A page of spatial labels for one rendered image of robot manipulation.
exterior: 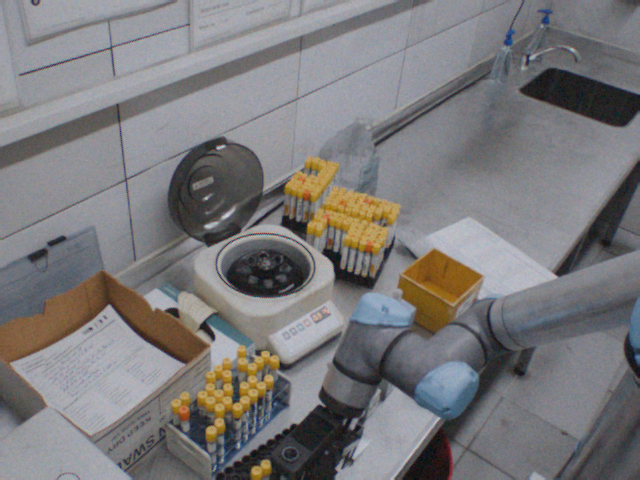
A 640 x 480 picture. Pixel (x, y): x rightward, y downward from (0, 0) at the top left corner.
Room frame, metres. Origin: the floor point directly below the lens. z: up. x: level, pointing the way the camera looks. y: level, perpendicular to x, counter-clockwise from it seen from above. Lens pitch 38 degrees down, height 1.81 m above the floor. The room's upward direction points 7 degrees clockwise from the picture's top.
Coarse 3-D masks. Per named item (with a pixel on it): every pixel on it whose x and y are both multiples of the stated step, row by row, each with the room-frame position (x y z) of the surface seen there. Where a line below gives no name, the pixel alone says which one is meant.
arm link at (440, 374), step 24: (408, 336) 0.59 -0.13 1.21; (432, 336) 0.61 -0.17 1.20; (456, 336) 0.60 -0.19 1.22; (384, 360) 0.56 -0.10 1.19; (408, 360) 0.55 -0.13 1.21; (432, 360) 0.55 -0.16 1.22; (456, 360) 0.56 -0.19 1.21; (480, 360) 0.58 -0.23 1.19; (408, 384) 0.53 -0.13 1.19; (432, 384) 0.52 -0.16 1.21; (456, 384) 0.52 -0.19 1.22; (432, 408) 0.51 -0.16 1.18; (456, 408) 0.51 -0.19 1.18
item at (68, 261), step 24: (72, 240) 0.86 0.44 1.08; (96, 240) 0.89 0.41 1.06; (24, 264) 0.79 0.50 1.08; (48, 264) 0.82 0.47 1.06; (72, 264) 0.85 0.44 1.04; (96, 264) 0.88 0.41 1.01; (0, 288) 0.75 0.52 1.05; (24, 288) 0.77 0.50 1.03; (48, 288) 0.80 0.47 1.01; (72, 288) 0.83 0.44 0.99; (0, 312) 0.73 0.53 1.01; (24, 312) 0.76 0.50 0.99
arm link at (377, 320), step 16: (368, 304) 0.62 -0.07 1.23; (384, 304) 0.63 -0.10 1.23; (400, 304) 0.65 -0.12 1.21; (352, 320) 0.62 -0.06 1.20; (368, 320) 0.61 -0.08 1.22; (384, 320) 0.61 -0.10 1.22; (400, 320) 0.61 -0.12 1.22; (352, 336) 0.60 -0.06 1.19; (368, 336) 0.59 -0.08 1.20; (384, 336) 0.59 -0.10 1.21; (336, 352) 0.61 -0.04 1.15; (352, 352) 0.59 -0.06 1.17; (368, 352) 0.58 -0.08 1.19; (352, 368) 0.58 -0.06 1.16; (368, 368) 0.58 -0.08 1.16
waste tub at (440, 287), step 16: (432, 256) 1.10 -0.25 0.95; (448, 256) 1.08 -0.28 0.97; (416, 272) 1.06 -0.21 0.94; (432, 272) 1.10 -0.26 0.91; (448, 272) 1.08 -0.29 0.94; (464, 272) 1.05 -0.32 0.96; (400, 288) 1.00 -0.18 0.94; (416, 288) 0.98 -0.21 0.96; (432, 288) 1.08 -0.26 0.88; (448, 288) 1.07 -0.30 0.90; (464, 288) 1.05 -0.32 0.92; (480, 288) 1.03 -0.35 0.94; (416, 304) 0.97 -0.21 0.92; (432, 304) 0.95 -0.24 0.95; (448, 304) 0.93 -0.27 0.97; (464, 304) 0.97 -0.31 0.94; (416, 320) 0.97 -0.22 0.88; (432, 320) 0.95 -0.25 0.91; (448, 320) 0.93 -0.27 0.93
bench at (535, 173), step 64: (512, 64) 2.55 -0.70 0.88; (576, 64) 2.64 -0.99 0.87; (384, 128) 1.80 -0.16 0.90; (448, 128) 1.90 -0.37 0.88; (512, 128) 1.95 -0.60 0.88; (576, 128) 2.01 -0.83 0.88; (384, 192) 1.46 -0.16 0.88; (448, 192) 1.50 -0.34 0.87; (512, 192) 1.54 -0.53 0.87; (576, 192) 1.58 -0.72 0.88; (192, 256) 1.10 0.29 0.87; (576, 256) 1.66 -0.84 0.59; (320, 384) 0.77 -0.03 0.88; (256, 448) 0.62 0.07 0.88; (384, 448) 0.65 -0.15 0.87
